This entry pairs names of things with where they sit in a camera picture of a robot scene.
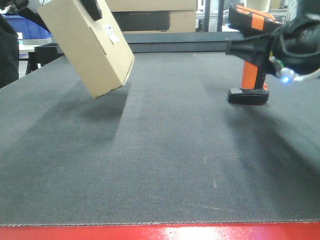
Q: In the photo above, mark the large brown cardboard box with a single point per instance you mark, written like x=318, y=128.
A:
x=154, y=16

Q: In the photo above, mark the small brown cardboard package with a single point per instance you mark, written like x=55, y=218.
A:
x=96, y=49

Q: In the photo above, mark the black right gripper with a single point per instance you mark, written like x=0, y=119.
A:
x=293, y=50

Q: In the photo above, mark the orange black barcode scanner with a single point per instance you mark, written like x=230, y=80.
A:
x=255, y=26

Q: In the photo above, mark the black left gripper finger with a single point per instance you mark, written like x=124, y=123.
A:
x=92, y=8

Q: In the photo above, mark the blue plastic crate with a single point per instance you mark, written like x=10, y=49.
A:
x=29, y=29

